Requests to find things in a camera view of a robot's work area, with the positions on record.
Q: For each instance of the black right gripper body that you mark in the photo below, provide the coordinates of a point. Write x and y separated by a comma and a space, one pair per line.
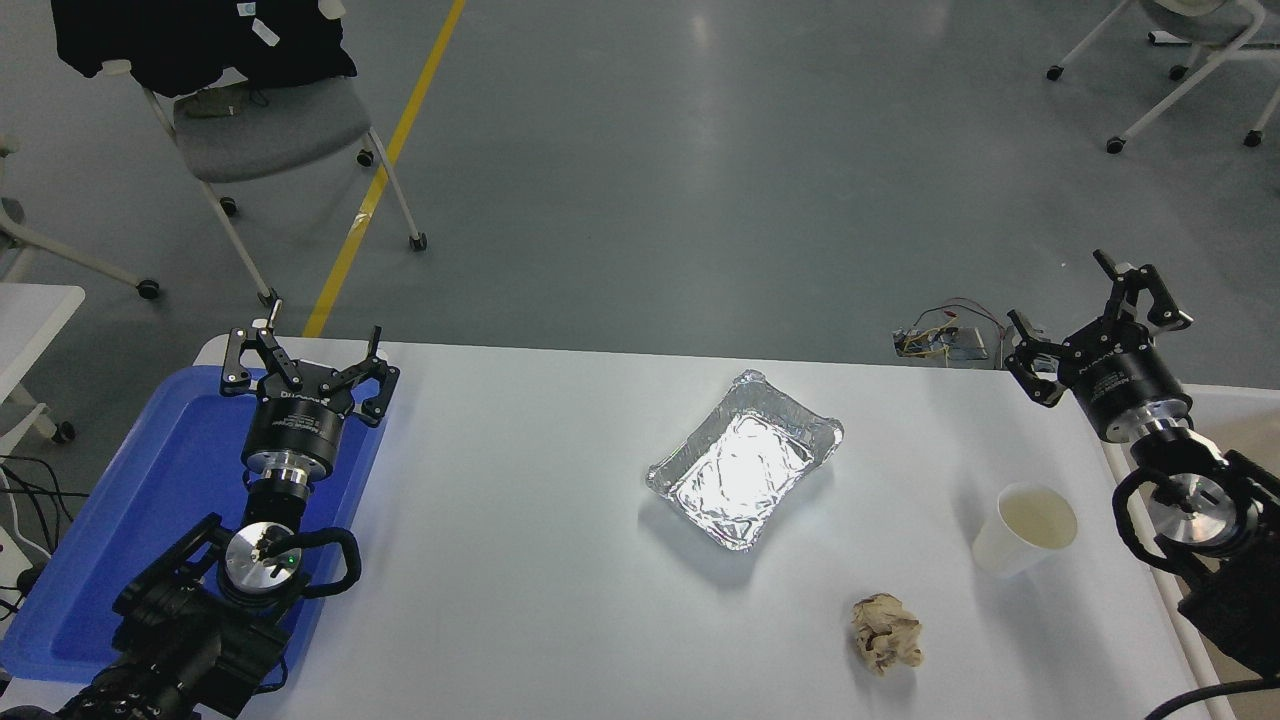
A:
1125, 380

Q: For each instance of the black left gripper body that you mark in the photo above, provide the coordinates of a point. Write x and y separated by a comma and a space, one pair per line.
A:
298, 425

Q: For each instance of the white paper cup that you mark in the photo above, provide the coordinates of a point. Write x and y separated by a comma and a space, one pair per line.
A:
1010, 550

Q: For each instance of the large pale bin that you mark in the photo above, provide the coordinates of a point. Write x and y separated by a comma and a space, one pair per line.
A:
1245, 425

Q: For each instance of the blue plastic tray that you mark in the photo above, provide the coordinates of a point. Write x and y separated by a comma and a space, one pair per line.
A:
150, 480

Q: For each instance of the grey seat castor chair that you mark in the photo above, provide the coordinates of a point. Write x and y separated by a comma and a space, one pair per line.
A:
270, 135

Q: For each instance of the white chair leg with castor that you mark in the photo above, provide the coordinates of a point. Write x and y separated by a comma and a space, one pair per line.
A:
60, 252

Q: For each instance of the small white table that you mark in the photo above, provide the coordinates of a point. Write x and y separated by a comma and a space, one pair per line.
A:
30, 315

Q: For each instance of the dark olive pouch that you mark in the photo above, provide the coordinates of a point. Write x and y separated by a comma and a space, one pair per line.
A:
225, 103

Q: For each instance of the crumpled tan paper ball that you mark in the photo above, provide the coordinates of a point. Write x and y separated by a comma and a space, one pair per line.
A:
885, 635

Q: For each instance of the silver foil tray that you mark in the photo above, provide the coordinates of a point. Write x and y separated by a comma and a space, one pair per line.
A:
740, 465

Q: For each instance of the white power strip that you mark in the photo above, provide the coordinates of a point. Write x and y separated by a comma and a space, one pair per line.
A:
10, 555

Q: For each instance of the black garment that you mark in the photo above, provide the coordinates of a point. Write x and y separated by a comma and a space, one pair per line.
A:
190, 40

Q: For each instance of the white frame castor chair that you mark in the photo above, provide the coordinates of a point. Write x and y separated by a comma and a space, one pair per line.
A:
1200, 22

